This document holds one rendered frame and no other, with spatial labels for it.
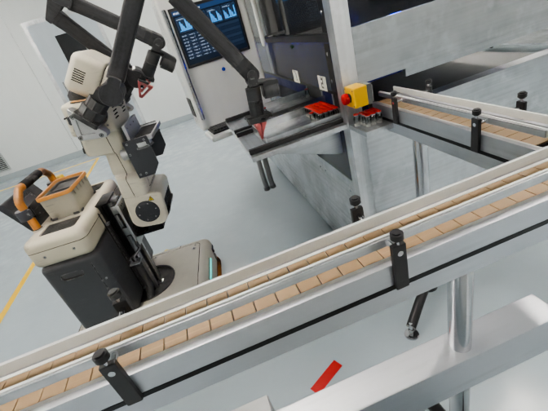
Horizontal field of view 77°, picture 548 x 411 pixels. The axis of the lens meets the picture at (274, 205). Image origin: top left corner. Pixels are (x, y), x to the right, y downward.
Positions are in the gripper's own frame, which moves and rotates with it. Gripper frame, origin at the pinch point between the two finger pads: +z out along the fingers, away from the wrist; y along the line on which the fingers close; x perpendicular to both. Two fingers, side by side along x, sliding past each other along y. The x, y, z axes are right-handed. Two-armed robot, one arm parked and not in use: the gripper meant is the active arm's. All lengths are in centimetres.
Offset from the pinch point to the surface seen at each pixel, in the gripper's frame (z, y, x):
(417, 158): 12, 48, -32
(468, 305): 20, 19, -90
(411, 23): -31, 59, -12
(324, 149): 11.3, 25.3, -1.9
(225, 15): -49, 10, 90
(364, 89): -13.8, 34.7, -21.2
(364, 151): 12.7, 38.5, -11.9
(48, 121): 39, -256, 546
